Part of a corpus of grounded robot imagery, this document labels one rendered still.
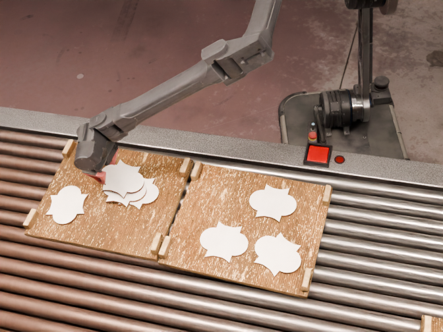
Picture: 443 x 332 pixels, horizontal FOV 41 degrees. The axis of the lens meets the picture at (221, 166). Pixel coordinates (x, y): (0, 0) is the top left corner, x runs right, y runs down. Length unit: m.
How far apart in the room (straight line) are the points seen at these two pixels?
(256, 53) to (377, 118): 1.48
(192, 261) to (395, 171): 0.65
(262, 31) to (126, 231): 0.68
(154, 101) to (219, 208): 0.38
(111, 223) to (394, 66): 2.15
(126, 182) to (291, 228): 0.50
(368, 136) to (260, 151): 1.02
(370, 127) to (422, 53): 0.87
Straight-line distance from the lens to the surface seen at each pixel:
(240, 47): 1.42
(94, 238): 1.73
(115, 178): 1.78
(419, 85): 3.37
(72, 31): 3.96
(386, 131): 2.80
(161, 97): 1.51
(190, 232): 1.67
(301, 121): 2.82
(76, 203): 1.80
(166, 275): 1.63
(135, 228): 1.71
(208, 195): 1.73
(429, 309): 1.60
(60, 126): 2.06
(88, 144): 1.61
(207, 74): 1.46
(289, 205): 1.68
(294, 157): 1.82
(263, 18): 1.47
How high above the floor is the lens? 2.35
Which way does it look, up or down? 52 degrees down
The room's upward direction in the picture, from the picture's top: 10 degrees counter-clockwise
